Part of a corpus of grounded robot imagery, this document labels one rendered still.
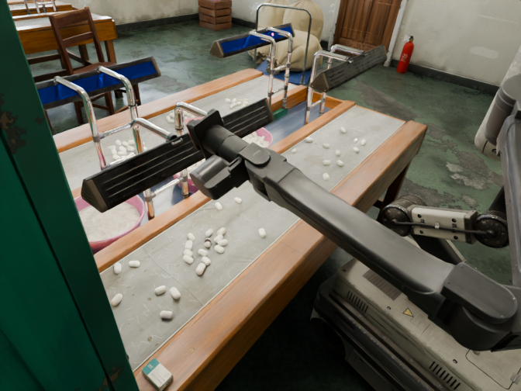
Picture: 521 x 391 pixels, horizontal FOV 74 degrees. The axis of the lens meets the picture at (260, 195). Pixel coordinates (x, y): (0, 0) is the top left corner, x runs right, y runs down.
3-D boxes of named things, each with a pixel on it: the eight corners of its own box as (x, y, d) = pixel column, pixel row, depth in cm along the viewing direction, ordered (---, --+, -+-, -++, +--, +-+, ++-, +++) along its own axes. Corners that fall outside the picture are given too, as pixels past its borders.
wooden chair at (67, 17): (116, 134, 307) (92, 22, 252) (77, 124, 317) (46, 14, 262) (146, 115, 341) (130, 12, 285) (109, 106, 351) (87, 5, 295)
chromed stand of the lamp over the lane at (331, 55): (348, 137, 187) (370, 50, 159) (330, 150, 174) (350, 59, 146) (318, 126, 195) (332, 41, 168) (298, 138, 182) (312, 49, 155)
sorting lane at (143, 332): (403, 125, 192) (405, 122, 191) (112, 396, 75) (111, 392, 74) (354, 108, 206) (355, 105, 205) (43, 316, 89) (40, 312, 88)
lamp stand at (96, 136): (153, 185, 142) (136, 77, 115) (109, 209, 129) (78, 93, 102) (125, 168, 151) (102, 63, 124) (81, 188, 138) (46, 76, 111)
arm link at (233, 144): (263, 163, 68) (257, 141, 64) (237, 185, 66) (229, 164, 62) (240, 148, 72) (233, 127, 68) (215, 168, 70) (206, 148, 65)
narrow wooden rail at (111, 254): (351, 119, 210) (356, 102, 203) (50, 330, 93) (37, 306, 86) (343, 115, 212) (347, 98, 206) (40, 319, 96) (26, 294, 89)
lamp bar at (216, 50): (295, 37, 202) (296, 23, 197) (221, 59, 162) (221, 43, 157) (284, 34, 206) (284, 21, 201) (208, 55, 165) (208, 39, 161)
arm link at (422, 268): (495, 326, 45) (528, 292, 37) (472, 359, 43) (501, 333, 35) (270, 174, 69) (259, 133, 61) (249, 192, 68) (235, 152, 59)
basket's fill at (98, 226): (155, 230, 122) (153, 218, 118) (96, 268, 107) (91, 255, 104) (116, 202, 132) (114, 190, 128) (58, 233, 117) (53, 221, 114)
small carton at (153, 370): (173, 378, 75) (172, 375, 74) (160, 392, 73) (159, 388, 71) (155, 361, 78) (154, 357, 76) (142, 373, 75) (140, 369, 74)
